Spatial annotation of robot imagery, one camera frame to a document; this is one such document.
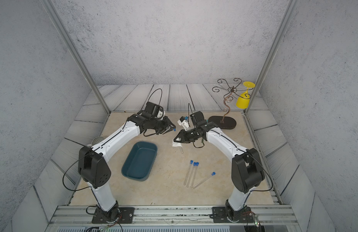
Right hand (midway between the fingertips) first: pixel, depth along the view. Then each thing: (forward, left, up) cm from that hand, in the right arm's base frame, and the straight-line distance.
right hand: (176, 140), depth 81 cm
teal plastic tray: (-3, +25, -20) cm, 32 cm away
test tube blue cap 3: (-5, -12, -19) cm, 23 cm away
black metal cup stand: (+27, -37, -17) cm, 49 cm away
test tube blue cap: (+6, -2, -19) cm, 20 cm away
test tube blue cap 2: (-4, -9, -18) cm, 21 cm away
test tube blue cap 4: (-15, -16, -19) cm, 29 cm away
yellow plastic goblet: (+30, -43, 0) cm, 52 cm away
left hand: (+6, -1, +4) cm, 7 cm away
